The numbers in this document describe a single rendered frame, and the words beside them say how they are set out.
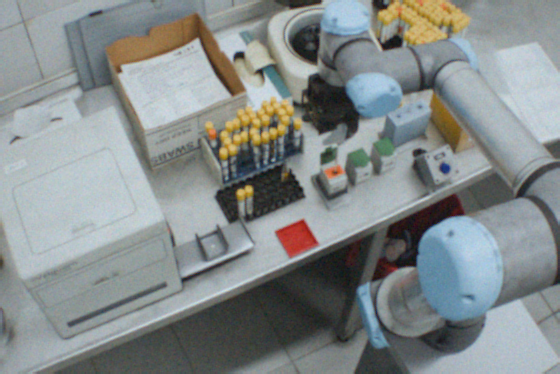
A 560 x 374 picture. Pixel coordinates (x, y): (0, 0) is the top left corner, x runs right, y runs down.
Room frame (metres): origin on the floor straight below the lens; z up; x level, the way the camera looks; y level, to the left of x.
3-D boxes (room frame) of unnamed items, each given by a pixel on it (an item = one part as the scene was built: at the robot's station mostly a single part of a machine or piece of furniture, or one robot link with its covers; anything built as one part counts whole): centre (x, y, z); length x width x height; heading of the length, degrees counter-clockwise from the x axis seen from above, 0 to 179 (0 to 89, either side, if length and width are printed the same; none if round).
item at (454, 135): (1.03, -0.43, 0.92); 0.13 x 0.13 x 0.10; 26
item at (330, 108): (0.81, -0.08, 1.22); 0.09 x 0.08 x 0.12; 118
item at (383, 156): (0.90, -0.22, 0.91); 0.05 x 0.04 x 0.07; 30
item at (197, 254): (0.65, 0.15, 0.92); 0.21 x 0.07 x 0.05; 120
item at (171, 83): (1.04, 0.25, 0.95); 0.29 x 0.25 x 0.15; 30
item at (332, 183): (0.83, -0.11, 0.92); 0.05 x 0.04 x 0.06; 28
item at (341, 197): (0.83, -0.11, 0.89); 0.09 x 0.05 x 0.04; 28
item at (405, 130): (0.98, -0.27, 0.92); 0.10 x 0.07 x 0.10; 121
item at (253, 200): (0.80, 0.05, 0.93); 0.17 x 0.09 x 0.11; 120
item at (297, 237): (0.71, -0.04, 0.88); 0.07 x 0.07 x 0.01; 30
